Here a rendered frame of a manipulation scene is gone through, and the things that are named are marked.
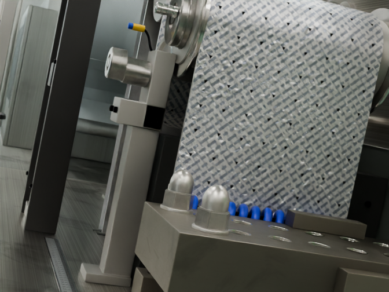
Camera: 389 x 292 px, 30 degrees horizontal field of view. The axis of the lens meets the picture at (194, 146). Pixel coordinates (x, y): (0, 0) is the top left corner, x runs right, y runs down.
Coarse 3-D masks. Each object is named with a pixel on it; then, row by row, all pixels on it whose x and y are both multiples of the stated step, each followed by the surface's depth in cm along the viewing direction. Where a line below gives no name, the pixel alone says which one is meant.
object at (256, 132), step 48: (192, 96) 85; (240, 96) 87; (288, 96) 89; (336, 96) 90; (192, 144) 86; (240, 144) 88; (288, 144) 89; (336, 144) 91; (240, 192) 88; (288, 192) 90; (336, 192) 92
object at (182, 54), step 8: (200, 0) 86; (200, 8) 85; (200, 16) 85; (384, 24) 95; (192, 32) 87; (384, 32) 93; (192, 40) 86; (384, 40) 93; (176, 48) 93; (184, 48) 89; (384, 48) 92; (184, 56) 88; (384, 56) 92; (384, 64) 92; (384, 72) 93; (376, 88) 94
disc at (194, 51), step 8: (208, 0) 84; (208, 8) 84; (200, 24) 85; (200, 32) 84; (200, 40) 84; (192, 48) 86; (192, 56) 86; (176, 64) 92; (184, 64) 89; (192, 64) 87; (176, 72) 92; (184, 72) 88
